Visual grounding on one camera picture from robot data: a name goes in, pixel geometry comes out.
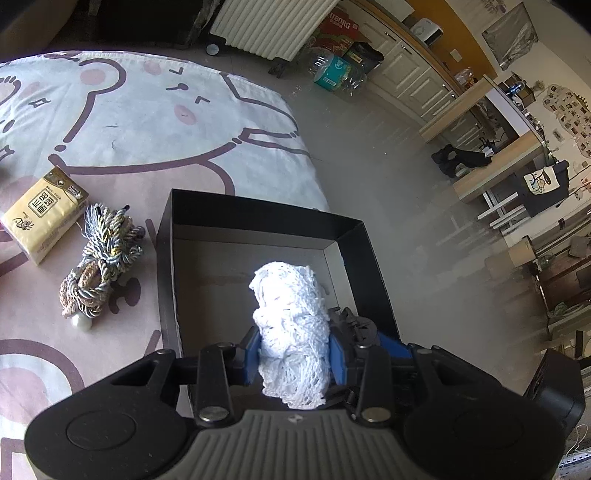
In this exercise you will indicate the printed bear blanket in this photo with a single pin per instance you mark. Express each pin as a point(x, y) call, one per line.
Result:
point(138, 115)

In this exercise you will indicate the white kitchen cabinets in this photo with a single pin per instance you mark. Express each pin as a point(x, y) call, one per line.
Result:
point(415, 69)

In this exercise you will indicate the teal wrapped packet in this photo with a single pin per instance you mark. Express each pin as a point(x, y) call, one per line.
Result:
point(332, 74)

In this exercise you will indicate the black cardboard box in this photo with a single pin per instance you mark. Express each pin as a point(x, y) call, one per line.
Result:
point(207, 277)

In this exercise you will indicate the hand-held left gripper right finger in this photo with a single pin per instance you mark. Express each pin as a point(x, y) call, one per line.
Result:
point(337, 357)

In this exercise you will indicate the yellow tissue packet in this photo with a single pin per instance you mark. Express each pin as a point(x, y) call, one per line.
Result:
point(41, 212)

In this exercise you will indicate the white net cloth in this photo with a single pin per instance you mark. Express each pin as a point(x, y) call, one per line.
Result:
point(291, 323)

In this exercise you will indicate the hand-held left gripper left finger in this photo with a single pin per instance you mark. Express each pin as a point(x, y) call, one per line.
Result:
point(252, 355)

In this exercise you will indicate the white small appliance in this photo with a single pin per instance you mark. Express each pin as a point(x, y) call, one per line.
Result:
point(427, 30)

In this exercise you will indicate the clear plastic bottle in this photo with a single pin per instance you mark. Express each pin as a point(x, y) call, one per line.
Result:
point(319, 63)

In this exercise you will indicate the white radiator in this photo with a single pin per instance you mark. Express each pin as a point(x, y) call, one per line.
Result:
point(272, 23)

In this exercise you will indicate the red printed cardboard box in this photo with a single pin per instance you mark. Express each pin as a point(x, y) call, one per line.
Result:
point(337, 32)

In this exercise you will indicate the black bin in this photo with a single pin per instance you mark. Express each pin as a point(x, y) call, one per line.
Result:
point(364, 55)

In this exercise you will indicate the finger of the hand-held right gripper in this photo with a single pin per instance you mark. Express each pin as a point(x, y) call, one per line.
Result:
point(364, 330)

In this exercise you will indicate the grey wall picture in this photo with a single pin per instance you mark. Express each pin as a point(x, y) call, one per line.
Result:
point(510, 37)

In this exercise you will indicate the wall photo collage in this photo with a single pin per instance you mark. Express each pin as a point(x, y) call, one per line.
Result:
point(570, 120)

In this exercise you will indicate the small brown cardboard box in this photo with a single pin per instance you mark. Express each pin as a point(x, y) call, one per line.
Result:
point(521, 250)

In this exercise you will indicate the dark printed shirt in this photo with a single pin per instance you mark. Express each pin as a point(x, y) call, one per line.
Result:
point(542, 189)

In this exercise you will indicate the wooden desk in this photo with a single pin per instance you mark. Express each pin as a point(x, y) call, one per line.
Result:
point(503, 161)

